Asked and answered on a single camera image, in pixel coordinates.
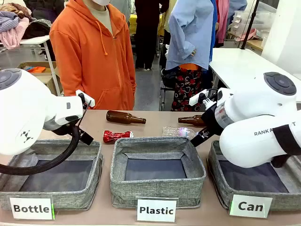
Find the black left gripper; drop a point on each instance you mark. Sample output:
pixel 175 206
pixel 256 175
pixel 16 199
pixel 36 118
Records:
pixel 86 138

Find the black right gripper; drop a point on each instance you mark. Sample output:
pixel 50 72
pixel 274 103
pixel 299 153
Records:
pixel 210 122

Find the clear crushed plastic bottle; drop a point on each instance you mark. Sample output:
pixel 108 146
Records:
pixel 178 132

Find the brown glass bottle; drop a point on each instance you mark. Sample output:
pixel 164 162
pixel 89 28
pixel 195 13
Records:
pixel 122 117
pixel 191 120

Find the red crushed can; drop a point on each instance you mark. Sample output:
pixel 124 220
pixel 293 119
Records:
pixel 117 136

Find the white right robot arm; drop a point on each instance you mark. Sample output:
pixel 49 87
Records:
pixel 258 131

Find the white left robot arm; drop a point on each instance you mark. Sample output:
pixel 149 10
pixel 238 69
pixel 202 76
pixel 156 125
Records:
pixel 26 106

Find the grey fabric basket can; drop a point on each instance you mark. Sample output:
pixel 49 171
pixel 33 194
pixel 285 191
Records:
pixel 221 183

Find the grey fabric basket bottle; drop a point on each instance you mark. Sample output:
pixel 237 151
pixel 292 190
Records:
pixel 89 188

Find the grey fabric basket plastic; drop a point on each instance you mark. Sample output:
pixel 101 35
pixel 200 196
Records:
pixel 155 188

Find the white sign Can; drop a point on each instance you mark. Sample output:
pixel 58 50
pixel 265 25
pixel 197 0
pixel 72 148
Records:
pixel 250 206

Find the floral black red skirt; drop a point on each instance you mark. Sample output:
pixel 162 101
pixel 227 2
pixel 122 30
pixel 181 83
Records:
pixel 187 87

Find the brown cardboard box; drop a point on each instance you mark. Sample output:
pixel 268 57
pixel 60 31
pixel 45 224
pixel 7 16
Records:
pixel 50 80

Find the white sign Plastic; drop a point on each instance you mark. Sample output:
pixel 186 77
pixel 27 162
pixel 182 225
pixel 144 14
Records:
pixel 156 210

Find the person in orange hoodie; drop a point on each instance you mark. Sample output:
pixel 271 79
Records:
pixel 94 58

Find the orange cloth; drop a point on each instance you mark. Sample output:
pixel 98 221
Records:
pixel 35 69

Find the white side table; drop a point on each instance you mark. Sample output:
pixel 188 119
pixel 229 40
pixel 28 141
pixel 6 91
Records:
pixel 237 66

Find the white sign Bottle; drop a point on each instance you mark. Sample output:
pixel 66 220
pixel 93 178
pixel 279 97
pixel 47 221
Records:
pixel 31 208

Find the mannequin blue shirt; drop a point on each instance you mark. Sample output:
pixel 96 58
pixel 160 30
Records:
pixel 188 35

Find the white background table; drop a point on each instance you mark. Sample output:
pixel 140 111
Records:
pixel 35 41

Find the person in black clothes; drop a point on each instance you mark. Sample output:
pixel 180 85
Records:
pixel 148 33

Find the black clothes heap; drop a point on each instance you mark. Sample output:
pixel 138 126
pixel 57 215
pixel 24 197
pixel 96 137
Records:
pixel 37 28

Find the pink hanging garment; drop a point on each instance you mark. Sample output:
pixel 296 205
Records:
pixel 221 21

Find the black pole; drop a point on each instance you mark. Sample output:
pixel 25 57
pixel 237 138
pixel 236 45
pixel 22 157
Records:
pixel 249 26

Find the pile of mixed clothes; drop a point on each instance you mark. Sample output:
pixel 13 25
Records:
pixel 11 26

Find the white face mask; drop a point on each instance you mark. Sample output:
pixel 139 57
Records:
pixel 100 2

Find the clear plastic storage boxes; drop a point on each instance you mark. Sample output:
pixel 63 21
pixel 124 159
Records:
pixel 256 16

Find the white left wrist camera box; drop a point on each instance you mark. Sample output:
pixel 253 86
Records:
pixel 86 98

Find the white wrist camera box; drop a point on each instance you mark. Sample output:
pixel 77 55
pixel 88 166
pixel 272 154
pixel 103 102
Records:
pixel 86 98
pixel 197 98

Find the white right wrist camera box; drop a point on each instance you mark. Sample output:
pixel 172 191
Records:
pixel 197 98

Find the black chair frame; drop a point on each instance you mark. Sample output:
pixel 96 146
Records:
pixel 165 89

